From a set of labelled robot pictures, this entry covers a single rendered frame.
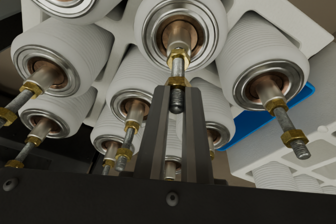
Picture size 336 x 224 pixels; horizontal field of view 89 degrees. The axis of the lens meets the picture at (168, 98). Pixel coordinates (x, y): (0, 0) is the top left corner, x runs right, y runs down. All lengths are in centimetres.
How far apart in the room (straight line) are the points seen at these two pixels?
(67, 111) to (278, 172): 50
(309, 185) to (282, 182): 12
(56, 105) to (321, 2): 54
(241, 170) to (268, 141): 11
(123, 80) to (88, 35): 8
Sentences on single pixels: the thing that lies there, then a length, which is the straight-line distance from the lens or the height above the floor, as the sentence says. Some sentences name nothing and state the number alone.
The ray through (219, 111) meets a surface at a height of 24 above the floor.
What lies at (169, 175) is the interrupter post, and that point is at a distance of 35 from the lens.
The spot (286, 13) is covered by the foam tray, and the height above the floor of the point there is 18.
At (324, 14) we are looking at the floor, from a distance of 53.
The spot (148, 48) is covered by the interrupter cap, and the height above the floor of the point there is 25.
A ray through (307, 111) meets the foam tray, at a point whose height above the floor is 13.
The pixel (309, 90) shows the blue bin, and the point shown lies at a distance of 48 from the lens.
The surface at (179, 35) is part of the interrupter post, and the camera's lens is 16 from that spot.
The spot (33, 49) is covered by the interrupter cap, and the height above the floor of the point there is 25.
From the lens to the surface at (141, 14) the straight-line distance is 18.
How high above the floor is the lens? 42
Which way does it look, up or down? 48 degrees down
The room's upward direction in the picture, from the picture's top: 174 degrees counter-clockwise
